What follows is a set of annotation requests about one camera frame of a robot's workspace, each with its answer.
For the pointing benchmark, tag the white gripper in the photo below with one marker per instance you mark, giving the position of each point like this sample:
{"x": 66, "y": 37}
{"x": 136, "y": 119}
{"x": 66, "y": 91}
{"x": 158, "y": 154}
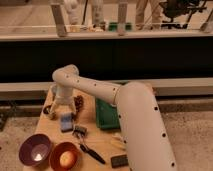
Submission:
{"x": 64, "y": 96}

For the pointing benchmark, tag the blue sponge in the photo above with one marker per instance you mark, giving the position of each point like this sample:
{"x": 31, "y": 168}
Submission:
{"x": 66, "y": 122}

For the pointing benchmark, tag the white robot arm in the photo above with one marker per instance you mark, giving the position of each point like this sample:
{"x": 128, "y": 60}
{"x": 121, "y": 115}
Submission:
{"x": 147, "y": 144}

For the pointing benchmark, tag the small black round object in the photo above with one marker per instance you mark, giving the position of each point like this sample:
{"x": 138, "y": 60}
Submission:
{"x": 46, "y": 109}

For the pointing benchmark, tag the bunch of dark grapes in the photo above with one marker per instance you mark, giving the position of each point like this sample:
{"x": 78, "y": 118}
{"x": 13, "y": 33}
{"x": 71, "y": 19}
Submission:
{"x": 78, "y": 103}

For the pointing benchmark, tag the green box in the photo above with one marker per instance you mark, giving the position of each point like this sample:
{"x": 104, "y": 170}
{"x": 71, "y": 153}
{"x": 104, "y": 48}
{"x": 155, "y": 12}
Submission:
{"x": 106, "y": 115}

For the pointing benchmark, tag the orange bowl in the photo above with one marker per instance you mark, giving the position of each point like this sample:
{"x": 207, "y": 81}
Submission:
{"x": 58, "y": 150}

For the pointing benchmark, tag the purple bowl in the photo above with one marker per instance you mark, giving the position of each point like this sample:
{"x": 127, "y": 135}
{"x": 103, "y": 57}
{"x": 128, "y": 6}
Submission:
{"x": 35, "y": 150}

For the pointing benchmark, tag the yellow round fruit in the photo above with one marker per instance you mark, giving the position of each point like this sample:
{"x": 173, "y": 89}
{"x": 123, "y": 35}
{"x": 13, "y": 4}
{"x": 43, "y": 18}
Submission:
{"x": 66, "y": 159}

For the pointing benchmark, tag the yellow banana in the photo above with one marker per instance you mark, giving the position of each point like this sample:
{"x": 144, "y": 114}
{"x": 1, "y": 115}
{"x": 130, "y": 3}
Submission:
{"x": 117, "y": 141}

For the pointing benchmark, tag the black rectangular block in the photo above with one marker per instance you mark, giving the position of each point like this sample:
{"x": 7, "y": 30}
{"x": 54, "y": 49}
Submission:
{"x": 119, "y": 161}

